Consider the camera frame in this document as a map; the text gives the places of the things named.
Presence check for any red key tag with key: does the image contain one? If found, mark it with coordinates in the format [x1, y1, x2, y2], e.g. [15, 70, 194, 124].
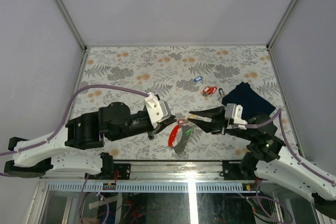
[177, 119, 188, 125]

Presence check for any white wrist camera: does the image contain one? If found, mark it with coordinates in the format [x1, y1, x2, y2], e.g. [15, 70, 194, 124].
[224, 103, 247, 130]
[144, 92, 171, 128]

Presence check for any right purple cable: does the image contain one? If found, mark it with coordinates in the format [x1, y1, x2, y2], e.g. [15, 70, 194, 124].
[245, 108, 336, 185]

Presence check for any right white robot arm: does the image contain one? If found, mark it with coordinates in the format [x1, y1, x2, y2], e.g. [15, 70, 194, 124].
[188, 103, 335, 219]

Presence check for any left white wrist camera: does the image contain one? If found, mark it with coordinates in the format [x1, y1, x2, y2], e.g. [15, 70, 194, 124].
[144, 92, 171, 128]

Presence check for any grey slotted cable duct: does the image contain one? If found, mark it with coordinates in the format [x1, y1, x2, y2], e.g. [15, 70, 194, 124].
[48, 182, 255, 193]

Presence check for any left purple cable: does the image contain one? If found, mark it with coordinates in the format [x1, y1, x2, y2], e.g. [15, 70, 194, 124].
[0, 84, 149, 177]

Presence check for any metal key holder red handle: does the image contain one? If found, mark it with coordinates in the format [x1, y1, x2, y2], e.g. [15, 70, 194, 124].
[168, 124, 191, 154]

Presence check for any blue key tag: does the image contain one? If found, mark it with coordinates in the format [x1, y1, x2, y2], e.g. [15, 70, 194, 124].
[194, 76, 202, 82]

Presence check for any red key tags bunch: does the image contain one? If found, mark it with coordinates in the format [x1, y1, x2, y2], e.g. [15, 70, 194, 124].
[202, 86, 217, 97]

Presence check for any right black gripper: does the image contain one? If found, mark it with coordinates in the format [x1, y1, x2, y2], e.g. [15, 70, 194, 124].
[187, 104, 254, 141]

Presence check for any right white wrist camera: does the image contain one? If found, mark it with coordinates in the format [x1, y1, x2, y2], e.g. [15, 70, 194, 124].
[224, 103, 247, 130]

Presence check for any green key tag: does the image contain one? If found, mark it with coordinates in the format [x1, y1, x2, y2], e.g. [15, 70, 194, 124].
[185, 128, 193, 135]

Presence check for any dark blue cloth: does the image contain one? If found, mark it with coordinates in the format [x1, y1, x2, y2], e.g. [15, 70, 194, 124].
[222, 82, 276, 120]

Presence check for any aluminium front rail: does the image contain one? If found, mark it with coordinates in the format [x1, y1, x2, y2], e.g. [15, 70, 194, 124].
[39, 159, 263, 183]

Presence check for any purple cable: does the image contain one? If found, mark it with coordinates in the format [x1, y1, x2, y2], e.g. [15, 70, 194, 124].
[245, 108, 336, 185]
[0, 84, 149, 177]

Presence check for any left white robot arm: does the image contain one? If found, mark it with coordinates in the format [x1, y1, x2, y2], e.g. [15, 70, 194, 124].
[1, 101, 176, 180]

